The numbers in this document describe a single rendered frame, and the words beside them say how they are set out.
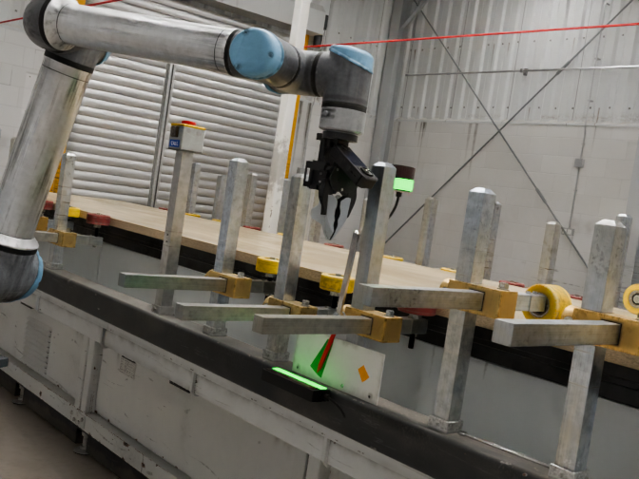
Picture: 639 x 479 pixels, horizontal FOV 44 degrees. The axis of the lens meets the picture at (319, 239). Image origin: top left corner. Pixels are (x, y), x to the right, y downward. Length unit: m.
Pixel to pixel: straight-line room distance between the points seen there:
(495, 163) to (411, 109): 1.91
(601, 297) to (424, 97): 10.68
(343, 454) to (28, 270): 0.90
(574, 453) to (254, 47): 0.88
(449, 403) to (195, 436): 1.23
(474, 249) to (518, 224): 8.98
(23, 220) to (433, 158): 9.81
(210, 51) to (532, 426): 0.94
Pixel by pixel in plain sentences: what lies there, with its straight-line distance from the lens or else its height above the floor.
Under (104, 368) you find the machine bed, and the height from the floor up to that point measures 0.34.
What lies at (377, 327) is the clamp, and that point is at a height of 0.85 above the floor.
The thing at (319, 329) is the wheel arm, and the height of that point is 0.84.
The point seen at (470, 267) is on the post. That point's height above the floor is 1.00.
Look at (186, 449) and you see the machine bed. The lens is 2.57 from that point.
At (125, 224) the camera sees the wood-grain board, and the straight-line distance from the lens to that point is 2.77.
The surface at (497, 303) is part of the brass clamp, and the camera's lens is 1.36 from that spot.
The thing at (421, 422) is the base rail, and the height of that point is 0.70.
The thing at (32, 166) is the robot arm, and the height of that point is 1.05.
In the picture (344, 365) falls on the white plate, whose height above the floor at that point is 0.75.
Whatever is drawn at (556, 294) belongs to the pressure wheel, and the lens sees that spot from 1.54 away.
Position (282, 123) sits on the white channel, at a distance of 3.41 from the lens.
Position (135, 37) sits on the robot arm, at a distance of 1.65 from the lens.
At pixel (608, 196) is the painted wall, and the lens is 9.73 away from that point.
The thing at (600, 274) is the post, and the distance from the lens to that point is 1.28.
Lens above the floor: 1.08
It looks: 3 degrees down
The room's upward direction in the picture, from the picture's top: 9 degrees clockwise
